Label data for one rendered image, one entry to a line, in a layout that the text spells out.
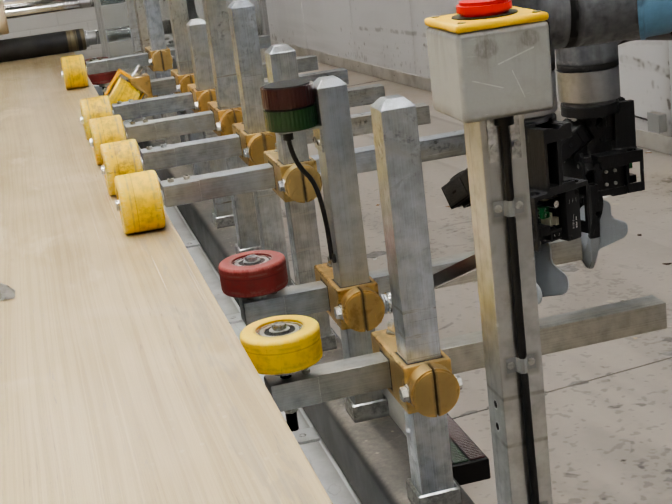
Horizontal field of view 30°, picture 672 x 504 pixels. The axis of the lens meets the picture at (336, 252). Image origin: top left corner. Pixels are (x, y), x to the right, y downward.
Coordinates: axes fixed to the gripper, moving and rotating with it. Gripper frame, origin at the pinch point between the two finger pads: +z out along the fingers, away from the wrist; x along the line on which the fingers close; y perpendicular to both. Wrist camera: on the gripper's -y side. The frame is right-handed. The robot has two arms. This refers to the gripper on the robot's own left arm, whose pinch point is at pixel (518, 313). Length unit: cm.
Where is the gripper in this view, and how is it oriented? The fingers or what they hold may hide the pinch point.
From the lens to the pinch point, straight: 126.6
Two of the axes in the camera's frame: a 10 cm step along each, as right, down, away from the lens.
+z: 1.2, 9.5, 2.9
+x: 8.0, -2.6, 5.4
